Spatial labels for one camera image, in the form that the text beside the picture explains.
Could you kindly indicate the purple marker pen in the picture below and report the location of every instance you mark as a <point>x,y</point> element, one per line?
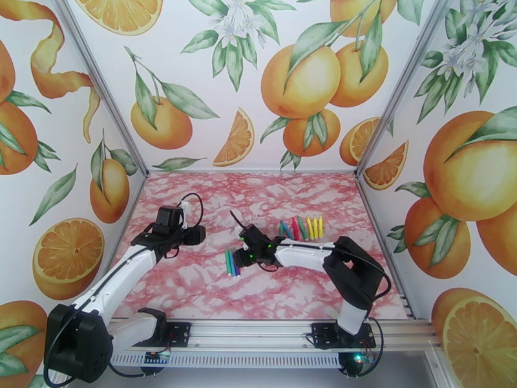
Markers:
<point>237,270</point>

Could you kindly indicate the red marker pen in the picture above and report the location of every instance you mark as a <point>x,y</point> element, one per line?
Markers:
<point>295,229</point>

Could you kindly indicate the small circuit board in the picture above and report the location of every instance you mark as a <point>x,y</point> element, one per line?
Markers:
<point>365,358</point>
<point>158,357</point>

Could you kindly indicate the black round mount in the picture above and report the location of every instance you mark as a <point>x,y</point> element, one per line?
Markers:
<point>153,368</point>
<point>349,366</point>

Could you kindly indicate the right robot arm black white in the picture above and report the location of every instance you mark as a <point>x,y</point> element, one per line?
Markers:
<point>355,273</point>

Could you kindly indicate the aluminium back rail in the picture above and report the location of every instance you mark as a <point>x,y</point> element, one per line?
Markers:
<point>250,171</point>

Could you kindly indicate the yellow marker pen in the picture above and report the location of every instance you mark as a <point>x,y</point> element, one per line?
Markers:
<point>315,226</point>
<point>310,228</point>
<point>320,227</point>

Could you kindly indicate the aluminium frame post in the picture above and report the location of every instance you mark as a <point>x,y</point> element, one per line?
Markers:
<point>106,92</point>
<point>399,92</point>

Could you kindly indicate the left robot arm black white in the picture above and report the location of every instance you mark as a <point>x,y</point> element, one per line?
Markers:
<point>78,346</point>

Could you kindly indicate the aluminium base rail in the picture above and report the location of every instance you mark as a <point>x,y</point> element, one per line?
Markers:
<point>250,334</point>

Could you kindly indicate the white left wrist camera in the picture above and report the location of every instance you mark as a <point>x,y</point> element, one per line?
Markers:
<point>185,207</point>

